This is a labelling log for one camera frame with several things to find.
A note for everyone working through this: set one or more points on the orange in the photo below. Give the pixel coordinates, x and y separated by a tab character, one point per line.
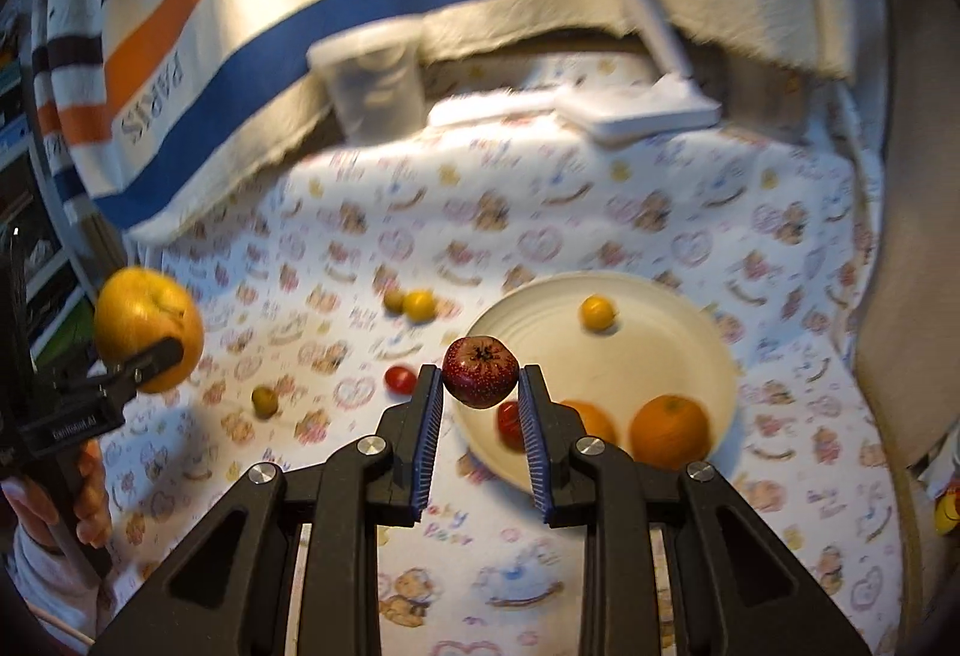
592	420
667	431

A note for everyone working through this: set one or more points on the large yellow pomelo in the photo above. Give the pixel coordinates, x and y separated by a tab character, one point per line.
139	311

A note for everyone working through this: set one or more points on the red cherry tomato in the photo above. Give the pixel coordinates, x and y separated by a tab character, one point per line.
400	378
510	423

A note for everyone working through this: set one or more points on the person's left hand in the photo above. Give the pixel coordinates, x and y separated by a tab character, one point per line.
96	498

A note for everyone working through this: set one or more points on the cream plate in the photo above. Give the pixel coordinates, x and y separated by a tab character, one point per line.
660	356

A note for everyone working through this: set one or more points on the white cup with yellow print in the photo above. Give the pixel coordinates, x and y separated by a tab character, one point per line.
949	510

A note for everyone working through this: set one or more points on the white remote control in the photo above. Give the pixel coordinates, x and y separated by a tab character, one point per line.
487	107

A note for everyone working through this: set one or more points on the person's left forearm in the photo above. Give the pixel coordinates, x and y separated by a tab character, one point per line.
45	581

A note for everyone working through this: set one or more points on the yellow cherry tomato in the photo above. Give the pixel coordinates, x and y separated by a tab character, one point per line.
418	306
598	312

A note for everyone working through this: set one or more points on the cluttered storage shelf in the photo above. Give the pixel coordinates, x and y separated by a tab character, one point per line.
15	138

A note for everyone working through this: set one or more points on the dark red hawthorn fruit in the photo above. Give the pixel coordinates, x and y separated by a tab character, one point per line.
480	375

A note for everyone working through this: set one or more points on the bear print cloth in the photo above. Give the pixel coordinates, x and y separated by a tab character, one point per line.
600	213

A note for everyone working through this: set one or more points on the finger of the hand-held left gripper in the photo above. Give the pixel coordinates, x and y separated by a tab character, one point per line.
154	356

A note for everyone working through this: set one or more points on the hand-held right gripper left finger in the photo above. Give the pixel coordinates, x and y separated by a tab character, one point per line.
427	446

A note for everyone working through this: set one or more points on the beige wooden panel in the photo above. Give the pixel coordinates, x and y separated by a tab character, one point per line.
915	251

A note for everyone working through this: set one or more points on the white desk lamp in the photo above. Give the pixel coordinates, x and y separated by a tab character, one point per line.
645	116

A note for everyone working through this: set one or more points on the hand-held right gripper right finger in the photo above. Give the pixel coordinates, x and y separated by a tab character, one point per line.
536	453

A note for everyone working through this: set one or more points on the clear lidded plastic container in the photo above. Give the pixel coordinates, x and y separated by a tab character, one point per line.
375	93

